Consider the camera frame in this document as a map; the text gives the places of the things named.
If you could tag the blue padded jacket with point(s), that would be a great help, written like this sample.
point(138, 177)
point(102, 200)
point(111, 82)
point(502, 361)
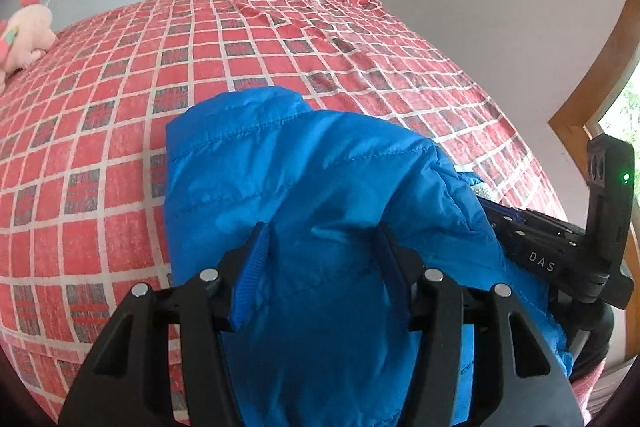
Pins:
point(300, 167)

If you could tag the window pane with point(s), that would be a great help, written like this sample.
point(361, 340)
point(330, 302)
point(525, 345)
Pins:
point(625, 112)

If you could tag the red checked bed sheet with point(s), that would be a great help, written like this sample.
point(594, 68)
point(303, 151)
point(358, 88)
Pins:
point(200, 57)

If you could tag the pink plush toy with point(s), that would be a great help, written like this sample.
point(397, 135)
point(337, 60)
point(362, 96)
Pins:
point(25, 42)

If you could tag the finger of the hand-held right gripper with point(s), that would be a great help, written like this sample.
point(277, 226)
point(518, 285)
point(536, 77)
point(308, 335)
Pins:
point(507, 232)

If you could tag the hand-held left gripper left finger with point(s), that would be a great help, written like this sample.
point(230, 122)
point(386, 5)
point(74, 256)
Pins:
point(252, 272)

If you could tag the wooden window frame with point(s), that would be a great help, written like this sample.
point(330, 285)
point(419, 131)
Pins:
point(575, 117)

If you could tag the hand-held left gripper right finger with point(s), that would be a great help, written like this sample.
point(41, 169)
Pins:
point(414, 269)

